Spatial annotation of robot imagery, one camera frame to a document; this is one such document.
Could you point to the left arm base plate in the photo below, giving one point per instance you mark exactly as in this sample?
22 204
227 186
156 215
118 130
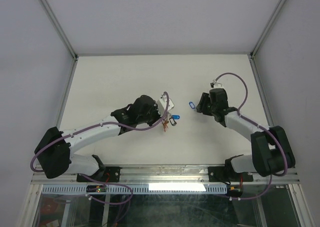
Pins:
105 173

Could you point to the aluminium frame post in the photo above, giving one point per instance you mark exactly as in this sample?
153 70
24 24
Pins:
268 27
58 28

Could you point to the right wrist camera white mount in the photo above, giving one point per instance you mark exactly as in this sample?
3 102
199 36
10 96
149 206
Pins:
216 85

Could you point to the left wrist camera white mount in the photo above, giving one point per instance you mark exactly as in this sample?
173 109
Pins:
162 104

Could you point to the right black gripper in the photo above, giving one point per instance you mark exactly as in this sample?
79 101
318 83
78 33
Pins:
200 107

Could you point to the key with blue tag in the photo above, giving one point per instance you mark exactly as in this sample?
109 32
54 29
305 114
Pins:
192 105

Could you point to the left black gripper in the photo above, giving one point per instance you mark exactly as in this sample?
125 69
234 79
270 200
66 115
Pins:
157 115

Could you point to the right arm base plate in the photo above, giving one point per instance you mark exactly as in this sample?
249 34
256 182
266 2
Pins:
227 175

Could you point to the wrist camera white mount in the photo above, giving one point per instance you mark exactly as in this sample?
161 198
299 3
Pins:
216 85
162 104

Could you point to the key with black tag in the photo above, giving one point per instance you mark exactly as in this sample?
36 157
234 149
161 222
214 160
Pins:
172 121

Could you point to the right aluminium frame post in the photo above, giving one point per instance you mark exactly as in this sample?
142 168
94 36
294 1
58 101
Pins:
268 27

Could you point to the slotted white cable duct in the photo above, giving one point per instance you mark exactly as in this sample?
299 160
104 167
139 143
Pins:
162 188

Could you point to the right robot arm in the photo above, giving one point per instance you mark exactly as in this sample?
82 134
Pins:
271 152

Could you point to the aluminium mounting rail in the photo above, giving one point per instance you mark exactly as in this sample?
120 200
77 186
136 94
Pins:
143 174

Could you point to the large keyring with yellow grip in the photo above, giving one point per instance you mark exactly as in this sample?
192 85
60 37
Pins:
165 122

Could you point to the left aluminium frame post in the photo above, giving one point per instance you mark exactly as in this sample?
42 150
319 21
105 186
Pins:
58 28

